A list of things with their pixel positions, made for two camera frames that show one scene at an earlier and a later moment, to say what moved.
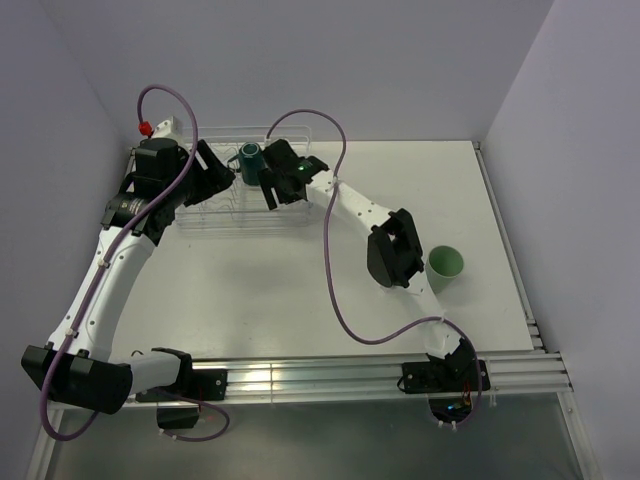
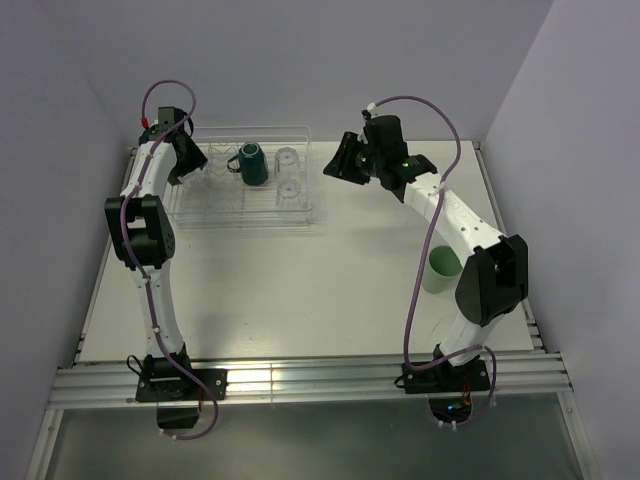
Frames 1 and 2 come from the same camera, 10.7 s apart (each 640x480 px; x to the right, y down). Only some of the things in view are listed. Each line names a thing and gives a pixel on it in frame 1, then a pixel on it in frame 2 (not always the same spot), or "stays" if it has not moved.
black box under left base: [177, 417] stays
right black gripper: [268, 182] to [341, 164]
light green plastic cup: [443, 265] stays
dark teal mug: [251, 160] stays
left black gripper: [213, 179] to [196, 160]
